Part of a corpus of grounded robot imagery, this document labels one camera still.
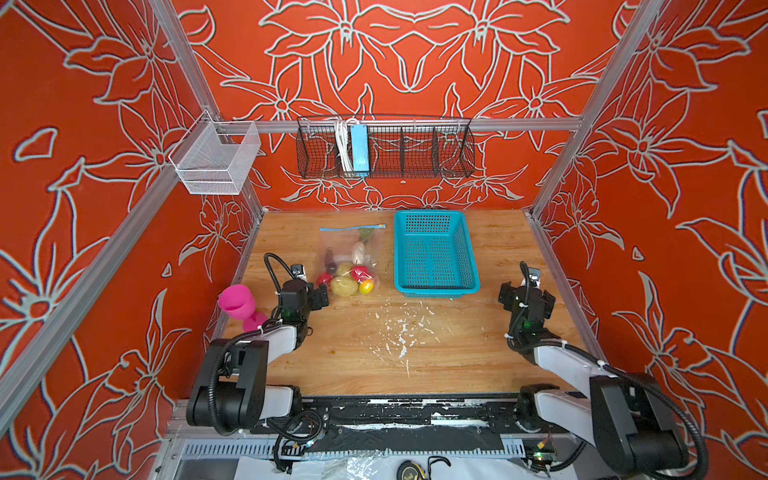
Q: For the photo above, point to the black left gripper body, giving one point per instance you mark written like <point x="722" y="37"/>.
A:
<point x="312" y="302"/>

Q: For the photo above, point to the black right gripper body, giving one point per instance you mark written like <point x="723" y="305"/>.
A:
<point x="512" y="295"/>

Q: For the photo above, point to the dark eggplant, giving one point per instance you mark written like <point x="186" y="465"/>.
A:
<point x="329" y="262"/>

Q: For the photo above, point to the yellow potato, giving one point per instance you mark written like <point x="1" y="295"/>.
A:
<point x="344" y="286"/>

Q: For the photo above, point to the clear zip top bag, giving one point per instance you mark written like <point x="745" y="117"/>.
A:
<point x="349" y="259"/>

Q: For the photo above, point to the red tomato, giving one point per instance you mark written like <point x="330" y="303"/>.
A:
<point x="361" y="273"/>

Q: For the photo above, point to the red yellow mango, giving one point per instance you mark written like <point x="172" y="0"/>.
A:
<point x="366" y="286"/>

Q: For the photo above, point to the dark red apple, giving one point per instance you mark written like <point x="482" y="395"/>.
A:
<point x="324" y="279"/>

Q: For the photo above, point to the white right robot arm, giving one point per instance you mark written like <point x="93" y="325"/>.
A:
<point x="633" y="425"/>

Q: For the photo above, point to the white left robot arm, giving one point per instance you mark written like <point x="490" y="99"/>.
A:
<point x="231" y="392"/>

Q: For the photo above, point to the pink plastic goblet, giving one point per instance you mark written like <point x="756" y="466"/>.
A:
<point x="238" y="303"/>

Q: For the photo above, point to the green lettuce leaf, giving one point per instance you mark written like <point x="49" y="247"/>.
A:
<point x="365" y="234"/>

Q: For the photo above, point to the teal plastic basket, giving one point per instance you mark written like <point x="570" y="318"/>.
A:
<point x="433" y="255"/>

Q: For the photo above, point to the light blue power strip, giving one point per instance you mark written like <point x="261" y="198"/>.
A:
<point x="360" y="149"/>

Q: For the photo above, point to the yellow black tape measure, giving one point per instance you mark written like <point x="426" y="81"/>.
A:
<point x="410" y="470"/>

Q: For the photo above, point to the clear mesh wall bin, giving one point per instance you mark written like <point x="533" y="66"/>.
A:
<point x="209" y="162"/>

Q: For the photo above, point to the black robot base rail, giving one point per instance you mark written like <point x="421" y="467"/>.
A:
<point x="442" y="424"/>

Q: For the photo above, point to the black wire wall basket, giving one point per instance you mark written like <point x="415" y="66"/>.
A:
<point x="400" y="147"/>

